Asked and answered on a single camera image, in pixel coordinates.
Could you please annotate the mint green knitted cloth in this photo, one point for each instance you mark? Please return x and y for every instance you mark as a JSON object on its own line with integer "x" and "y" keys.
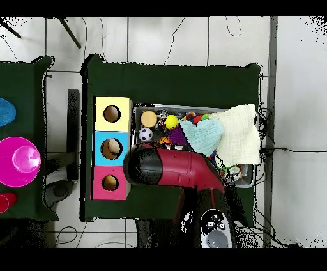
{"x": 204, "y": 135}

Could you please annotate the orange-brown plush toy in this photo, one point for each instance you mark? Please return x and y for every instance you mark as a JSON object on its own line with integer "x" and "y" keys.
{"x": 111, "y": 181}

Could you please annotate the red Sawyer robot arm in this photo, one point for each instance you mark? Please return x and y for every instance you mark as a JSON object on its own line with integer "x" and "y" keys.
{"x": 178, "y": 166}

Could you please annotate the shallow metal mesh bin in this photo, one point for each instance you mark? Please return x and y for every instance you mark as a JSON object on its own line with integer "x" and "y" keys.
{"x": 176, "y": 108}

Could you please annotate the wooden box with three holes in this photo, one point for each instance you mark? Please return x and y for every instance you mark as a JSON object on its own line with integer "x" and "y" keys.
{"x": 112, "y": 126}

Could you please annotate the small orange basketball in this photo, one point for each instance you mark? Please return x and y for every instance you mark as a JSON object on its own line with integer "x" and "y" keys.
{"x": 165, "y": 140}

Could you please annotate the purple spiky ball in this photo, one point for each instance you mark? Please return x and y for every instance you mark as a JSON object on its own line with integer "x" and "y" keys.
{"x": 176, "y": 136}

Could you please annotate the smooth yellow ball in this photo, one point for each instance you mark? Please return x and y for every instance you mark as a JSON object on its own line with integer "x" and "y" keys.
{"x": 171, "y": 122}

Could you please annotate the small soccer ball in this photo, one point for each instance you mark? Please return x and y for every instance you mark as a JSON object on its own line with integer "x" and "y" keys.
{"x": 145, "y": 134}

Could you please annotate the round container with orange lid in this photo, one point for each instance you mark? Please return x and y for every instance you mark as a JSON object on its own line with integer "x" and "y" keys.
{"x": 149, "y": 119}

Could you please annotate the dark green table cloth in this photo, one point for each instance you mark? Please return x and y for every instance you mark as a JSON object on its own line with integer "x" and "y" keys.
{"x": 23, "y": 76}
{"x": 178, "y": 84}

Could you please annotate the cream knitted cloth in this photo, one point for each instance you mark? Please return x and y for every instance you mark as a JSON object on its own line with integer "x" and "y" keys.
{"x": 240, "y": 133}

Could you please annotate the black panel stand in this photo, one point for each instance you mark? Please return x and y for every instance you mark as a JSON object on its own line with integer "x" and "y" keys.
{"x": 73, "y": 127}

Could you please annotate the grey round stand base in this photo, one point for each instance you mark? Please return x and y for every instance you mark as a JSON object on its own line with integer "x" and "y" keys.
{"x": 60, "y": 190}

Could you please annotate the black tripod leg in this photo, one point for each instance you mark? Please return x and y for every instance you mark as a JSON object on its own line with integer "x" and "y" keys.
{"x": 70, "y": 33}
{"x": 10, "y": 30}

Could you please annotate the magenta plastic bowl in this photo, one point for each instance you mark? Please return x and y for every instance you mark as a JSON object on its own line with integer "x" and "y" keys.
{"x": 10, "y": 166}

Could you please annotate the blue round disc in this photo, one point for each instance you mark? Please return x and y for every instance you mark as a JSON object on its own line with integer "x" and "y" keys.
{"x": 6, "y": 112}

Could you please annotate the red plastic cup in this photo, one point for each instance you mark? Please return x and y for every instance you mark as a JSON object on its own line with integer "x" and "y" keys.
{"x": 6, "y": 202}

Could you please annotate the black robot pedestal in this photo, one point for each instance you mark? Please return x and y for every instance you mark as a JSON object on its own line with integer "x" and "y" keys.
{"x": 158, "y": 232}

